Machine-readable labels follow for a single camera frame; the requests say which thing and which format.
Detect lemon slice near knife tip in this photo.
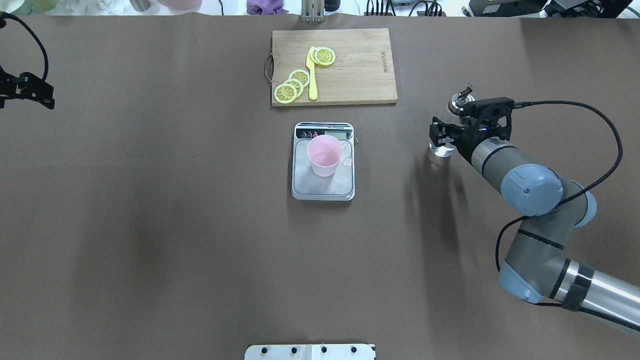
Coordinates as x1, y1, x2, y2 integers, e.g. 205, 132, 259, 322
310, 47, 336, 67

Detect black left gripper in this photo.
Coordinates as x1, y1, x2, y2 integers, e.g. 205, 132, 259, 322
0, 66, 55, 110

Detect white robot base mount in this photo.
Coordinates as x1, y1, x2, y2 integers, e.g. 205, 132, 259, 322
244, 343, 377, 360

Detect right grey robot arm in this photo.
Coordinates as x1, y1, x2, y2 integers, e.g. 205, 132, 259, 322
429, 117, 639, 335

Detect digital kitchen scale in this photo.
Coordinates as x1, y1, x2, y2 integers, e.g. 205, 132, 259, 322
291, 121, 355, 202

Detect lemon slice lowest of three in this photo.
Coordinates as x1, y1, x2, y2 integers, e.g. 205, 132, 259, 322
273, 83, 298, 105

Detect pink plastic cup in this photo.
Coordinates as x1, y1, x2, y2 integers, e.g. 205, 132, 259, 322
307, 134, 344, 177

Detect purple cloth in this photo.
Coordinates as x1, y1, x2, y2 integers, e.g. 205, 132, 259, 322
246, 0, 289, 16

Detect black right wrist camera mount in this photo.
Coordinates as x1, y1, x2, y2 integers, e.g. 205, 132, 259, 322
463, 96, 515, 141

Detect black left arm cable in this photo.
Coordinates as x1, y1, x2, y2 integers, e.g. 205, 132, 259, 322
0, 12, 50, 83

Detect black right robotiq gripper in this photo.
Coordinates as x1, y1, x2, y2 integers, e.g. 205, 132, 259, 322
429, 116, 501, 163

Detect yellow plastic knife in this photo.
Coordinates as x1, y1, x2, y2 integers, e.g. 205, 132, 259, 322
305, 47, 318, 101

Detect wooden cutting board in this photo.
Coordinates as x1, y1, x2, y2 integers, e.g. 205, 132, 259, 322
270, 28, 398, 107

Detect glass sauce bottle metal spout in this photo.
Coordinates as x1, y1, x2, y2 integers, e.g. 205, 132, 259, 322
429, 83, 476, 158

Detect pink bowl with ice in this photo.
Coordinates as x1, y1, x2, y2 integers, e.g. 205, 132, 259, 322
157, 0, 202, 10

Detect aluminium frame post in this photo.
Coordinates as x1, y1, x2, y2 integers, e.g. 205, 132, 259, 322
300, 0, 326, 24

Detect lemon slice middle of three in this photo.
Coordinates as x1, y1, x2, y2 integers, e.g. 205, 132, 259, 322
283, 79, 305, 98

